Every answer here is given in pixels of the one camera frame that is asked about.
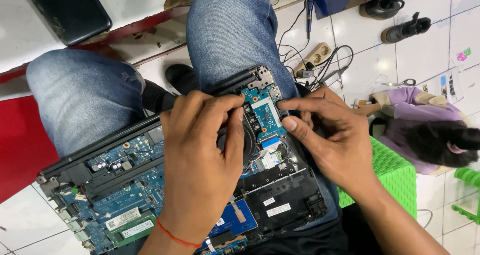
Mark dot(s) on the person's left hand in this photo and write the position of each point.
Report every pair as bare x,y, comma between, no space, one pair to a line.
198,165

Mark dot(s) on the person's right hand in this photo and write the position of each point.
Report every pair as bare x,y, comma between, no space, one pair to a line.
337,142

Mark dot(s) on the black laptop base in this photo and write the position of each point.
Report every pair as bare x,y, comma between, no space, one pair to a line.
123,180

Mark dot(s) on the black cooling fan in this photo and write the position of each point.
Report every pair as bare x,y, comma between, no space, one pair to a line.
249,138

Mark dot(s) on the green woven plastic stool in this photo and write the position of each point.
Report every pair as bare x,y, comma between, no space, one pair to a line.
390,176

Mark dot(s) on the grey plug adapter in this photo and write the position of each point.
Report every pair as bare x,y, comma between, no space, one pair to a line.
305,73

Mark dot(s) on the teal small circuit board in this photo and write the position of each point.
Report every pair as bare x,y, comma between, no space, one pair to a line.
264,110

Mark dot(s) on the person's black shoe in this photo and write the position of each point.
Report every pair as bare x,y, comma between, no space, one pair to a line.
182,78

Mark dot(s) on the beige power strip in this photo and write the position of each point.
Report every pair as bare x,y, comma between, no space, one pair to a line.
314,56

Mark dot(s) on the green memory module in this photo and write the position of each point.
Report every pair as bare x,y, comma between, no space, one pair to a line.
131,230

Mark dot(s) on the printed paper leaflet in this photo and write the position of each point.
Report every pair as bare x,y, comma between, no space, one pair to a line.
446,86

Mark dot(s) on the blue soldering iron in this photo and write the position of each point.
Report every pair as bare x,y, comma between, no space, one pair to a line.
310,14

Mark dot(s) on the person's left jeans leg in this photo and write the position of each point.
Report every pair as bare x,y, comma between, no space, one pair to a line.
86,97

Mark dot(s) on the person's jeans leg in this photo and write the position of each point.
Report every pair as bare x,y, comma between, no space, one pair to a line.
232,33
86,97

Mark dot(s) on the black ankle boot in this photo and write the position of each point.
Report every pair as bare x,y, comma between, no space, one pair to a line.
407,29
384,6

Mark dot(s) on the person's right jeans leg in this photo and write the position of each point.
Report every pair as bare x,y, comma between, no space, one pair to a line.
232,33

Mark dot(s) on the green plastic chair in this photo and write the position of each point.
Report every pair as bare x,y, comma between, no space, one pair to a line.
468,195

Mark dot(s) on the pink and green stickers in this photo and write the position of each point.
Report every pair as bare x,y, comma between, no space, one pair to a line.
464,54

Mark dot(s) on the red floor mat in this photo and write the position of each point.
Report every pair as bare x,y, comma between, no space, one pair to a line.
22,146

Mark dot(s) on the closed black laptop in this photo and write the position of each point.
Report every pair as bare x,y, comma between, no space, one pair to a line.
69,11

